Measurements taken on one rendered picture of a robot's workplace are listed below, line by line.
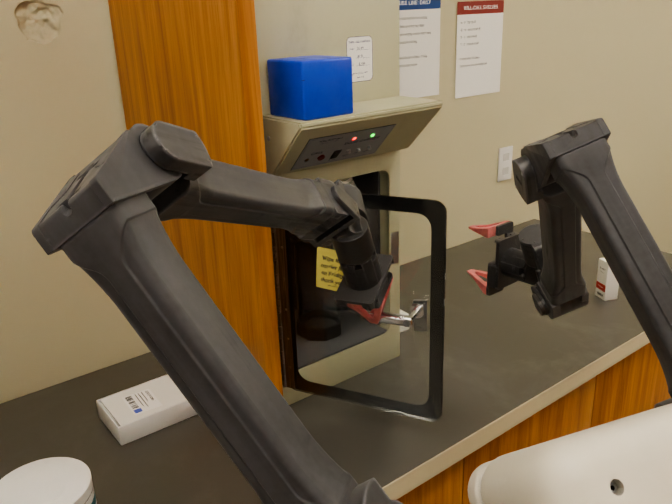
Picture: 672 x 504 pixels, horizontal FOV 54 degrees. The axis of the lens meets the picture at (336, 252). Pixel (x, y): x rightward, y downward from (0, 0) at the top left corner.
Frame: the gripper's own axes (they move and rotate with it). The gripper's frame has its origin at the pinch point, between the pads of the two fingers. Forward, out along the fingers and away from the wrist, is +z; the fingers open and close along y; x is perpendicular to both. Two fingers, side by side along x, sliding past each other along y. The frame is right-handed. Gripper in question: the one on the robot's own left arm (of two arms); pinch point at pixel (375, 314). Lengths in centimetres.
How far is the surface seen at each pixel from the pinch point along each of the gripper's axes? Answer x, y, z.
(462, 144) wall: -16, -104, 44
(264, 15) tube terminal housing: -20, -26, -39
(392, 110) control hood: -2.3, -28.3, -20.1
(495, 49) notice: -9, -127, 25
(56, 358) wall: -74, 11, 17
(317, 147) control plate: -12.0, -17.3, -20.2
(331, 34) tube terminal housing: -13.9, -35.6, -30.6
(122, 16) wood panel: -54, -32, -38
